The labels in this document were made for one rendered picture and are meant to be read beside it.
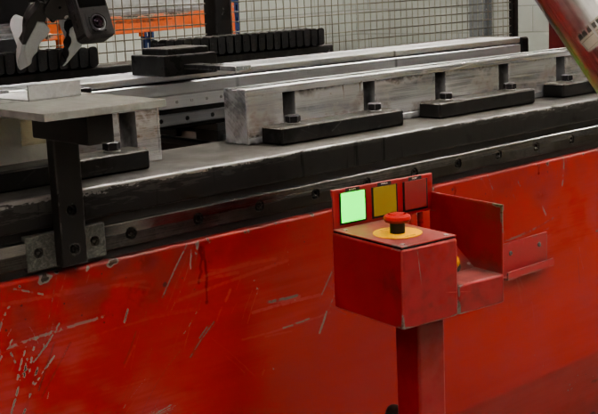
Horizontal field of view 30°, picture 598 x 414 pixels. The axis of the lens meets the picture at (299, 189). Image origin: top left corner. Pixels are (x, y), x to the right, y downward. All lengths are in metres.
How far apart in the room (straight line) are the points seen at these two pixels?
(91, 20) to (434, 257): 0.57
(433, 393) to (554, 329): 0.75
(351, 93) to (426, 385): 0.61
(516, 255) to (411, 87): 0.40
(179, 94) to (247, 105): 0.26
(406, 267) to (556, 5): 0.52
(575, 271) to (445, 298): 0.87
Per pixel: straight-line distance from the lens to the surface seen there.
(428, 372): 1.70
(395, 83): 2.14
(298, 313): 1.86
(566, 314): 2.46
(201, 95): 2.15
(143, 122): 1.77
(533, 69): 2.47
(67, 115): 1.40
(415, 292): 1.57
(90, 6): 1.46
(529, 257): 2.31
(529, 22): 9.48
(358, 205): 1.68
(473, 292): 1.65
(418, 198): 1.76
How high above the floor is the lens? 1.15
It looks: 11 degrees down
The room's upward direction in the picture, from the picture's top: 2 degrees counter-clockwise
